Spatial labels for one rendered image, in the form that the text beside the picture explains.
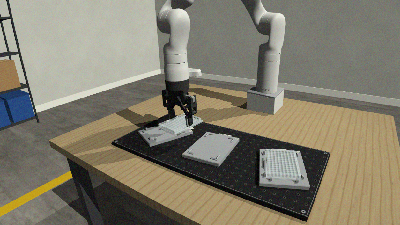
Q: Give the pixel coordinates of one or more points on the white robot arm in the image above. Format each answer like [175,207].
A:
[173,19]

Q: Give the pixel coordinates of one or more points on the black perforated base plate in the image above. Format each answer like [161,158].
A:
[239,172]

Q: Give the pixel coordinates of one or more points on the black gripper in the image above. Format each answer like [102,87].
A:
[176,93]

